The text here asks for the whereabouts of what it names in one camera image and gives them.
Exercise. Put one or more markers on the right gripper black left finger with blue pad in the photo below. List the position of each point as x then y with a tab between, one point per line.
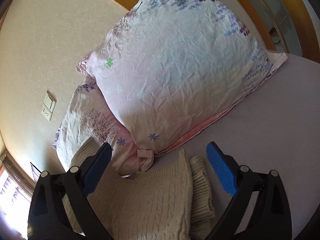
59	207

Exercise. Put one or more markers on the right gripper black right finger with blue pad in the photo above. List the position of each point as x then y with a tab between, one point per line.
258	209

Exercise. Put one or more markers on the cream cable-knit sweater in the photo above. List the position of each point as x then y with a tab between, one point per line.
172	202

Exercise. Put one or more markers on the brown window curtain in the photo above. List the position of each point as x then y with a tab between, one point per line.
20	177

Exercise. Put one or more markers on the black flat screen television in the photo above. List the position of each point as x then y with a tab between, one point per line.
35	172

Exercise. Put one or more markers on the lavender bed sheet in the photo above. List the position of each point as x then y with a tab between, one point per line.
276	128

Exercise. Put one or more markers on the white tree-print pillow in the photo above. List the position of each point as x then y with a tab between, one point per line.
88	116

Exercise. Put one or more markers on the pink floral pillow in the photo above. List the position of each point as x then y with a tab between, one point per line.
166	75

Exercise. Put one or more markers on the wooden headboard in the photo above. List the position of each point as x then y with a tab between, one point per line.
291	26

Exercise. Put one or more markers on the white wall switch socket panel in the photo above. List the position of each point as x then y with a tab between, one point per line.
48	106

